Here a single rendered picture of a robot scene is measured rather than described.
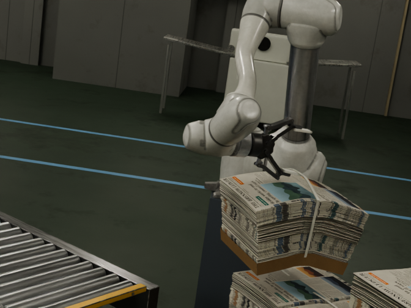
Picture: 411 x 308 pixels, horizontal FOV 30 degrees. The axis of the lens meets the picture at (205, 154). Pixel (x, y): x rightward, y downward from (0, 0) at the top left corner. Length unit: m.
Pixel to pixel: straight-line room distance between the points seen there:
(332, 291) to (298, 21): 0.92
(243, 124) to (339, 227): 0.53
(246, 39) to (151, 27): 9.01
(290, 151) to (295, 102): 0.19
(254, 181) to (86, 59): 9.33
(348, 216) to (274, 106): 7.43
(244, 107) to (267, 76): 7.67
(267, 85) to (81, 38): 3.26
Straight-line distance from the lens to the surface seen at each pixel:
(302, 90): 2.70
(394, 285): 2.16
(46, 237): 2.89
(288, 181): 2.55
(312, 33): 2.59
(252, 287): 2.60
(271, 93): 9.84
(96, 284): 2.55
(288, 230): 2.40
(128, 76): 11.63
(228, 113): 2.16
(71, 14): 11.73
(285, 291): 2.60
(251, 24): 2.56
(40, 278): 2.56
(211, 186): 2.98
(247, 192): 2.43
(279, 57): 9.91
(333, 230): 2.48
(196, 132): 2.28
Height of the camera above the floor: 1.81
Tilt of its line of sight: 13 degrees down
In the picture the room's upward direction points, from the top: 8 degrees clockwise
